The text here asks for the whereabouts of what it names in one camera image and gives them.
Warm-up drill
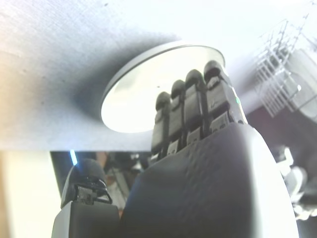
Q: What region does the white tower with blue light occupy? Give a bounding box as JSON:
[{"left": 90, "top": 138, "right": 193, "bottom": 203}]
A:
[{"left": 0, "top": 150, "right": 82, "bottom": 238}]

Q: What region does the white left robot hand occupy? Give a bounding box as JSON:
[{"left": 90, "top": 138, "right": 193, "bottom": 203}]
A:
[{"left": 51, "top": 60, "right": 301, "bottom": 238}]

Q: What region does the silver wire rack shelf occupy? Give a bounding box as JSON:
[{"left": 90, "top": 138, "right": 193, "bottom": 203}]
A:
[{"left": 255, "top": 13, "right": 317, "bottom": 119}]

